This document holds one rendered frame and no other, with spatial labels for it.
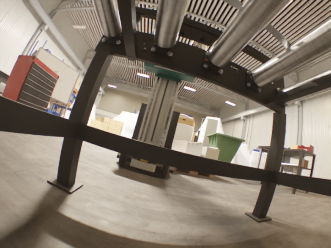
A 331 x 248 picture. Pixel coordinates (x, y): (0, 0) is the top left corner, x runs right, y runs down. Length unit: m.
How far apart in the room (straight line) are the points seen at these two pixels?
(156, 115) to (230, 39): 1.43
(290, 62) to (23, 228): 1.13
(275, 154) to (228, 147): 2.30
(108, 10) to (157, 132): 1.49
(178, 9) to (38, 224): 0.84
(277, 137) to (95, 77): 1.13
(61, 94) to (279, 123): 5.28
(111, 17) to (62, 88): 4.62
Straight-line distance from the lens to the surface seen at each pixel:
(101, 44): 0.89
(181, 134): 3.94
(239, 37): 0.61
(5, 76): 5.49
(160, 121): 1.82
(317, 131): 11.42
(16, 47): 11.29
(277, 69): 0.79
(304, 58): 0.72
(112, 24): 0.75
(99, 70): 0.76
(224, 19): 9.99
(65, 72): 5.26
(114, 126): 8.75
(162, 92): 1.92
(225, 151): 3.23
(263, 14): 0.54
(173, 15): 0.58
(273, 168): 1.01
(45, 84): 2.48
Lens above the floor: 0.35
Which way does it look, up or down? 9 degrees up
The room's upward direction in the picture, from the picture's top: 15 degrees clockwise
